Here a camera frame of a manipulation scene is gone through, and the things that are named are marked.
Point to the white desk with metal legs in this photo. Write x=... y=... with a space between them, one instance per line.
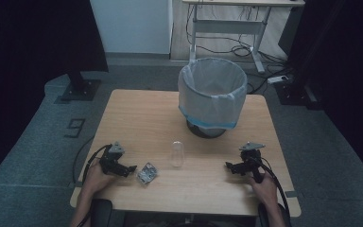
x=230 y=26

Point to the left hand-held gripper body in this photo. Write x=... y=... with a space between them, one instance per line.
x=112 y=160

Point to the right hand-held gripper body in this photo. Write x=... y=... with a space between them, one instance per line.
x=251 y=159

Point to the clear plastic cup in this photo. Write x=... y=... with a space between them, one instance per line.
x=177 y=154

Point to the person's right hand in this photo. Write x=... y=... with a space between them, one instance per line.
x=268 y=190

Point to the person's left hand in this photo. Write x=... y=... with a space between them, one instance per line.
x=95 y=181

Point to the white cabinet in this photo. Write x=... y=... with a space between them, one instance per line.
x=132 y=26

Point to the black metal stand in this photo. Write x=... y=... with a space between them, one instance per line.
x=297 y=88

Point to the silver wrapper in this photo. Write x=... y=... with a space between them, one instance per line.
x=147 y=173

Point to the black stand base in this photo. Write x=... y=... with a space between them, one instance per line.
x=82 y=90

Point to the white power strip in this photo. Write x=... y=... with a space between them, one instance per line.
x=277 y=79

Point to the black trash bin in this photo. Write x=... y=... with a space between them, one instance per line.
x=206 y=132

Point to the trash bin with plastic liner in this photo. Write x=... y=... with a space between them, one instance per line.
x=212 y=104

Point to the dark curtain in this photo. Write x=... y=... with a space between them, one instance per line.
x=28 y=38

